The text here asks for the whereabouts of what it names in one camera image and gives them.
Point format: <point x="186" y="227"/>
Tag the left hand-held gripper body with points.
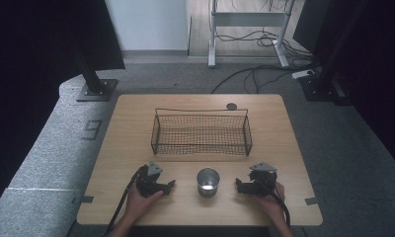
<point x="148" y="183"/>

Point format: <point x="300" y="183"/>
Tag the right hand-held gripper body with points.
<point x="262" y="180"/>

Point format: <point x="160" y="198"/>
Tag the person's left hand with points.
<point x="138" y="204"/>

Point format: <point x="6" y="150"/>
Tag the person's right hand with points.
<point x="271" y="204"/>

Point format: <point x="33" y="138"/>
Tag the metal cup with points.
<point x="207" y="187"/>

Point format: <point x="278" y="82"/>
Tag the grey tape piece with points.
<point x="311" y="201"/>
<point x="86" y="199"/>

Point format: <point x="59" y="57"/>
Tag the round grey table grommet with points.
<point x="231" y="106"/>

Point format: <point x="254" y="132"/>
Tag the white power strip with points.
<point x="302" y="74"/>

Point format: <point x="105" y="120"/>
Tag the black curtain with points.
<point x="34" y="65"/>
<point x="379" y="82"/>

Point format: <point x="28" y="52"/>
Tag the black stand with base plate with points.
<point x="320" y="87"/>
<point x="95" y="86"/>

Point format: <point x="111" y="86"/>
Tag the white desk frame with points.
<point x="248" y="19"/>

